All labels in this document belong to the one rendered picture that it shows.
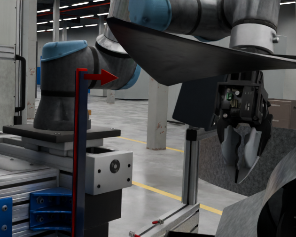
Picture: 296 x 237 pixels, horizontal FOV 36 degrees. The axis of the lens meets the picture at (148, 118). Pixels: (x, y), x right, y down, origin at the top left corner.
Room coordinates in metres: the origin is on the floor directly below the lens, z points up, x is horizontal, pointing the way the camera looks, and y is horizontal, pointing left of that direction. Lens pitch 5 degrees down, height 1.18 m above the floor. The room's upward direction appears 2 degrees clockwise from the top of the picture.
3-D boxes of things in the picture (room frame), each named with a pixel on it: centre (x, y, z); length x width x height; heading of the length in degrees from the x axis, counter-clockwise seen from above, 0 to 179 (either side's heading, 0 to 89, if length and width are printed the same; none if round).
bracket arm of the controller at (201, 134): (1.26, -0.16, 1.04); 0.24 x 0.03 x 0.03; 154
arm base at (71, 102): (1.22, 0.23, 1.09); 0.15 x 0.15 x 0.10
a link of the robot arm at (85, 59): (1.22, 0.22, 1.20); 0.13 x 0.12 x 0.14; 121
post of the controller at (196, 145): (1.17, -0.12, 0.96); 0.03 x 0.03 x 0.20; 64
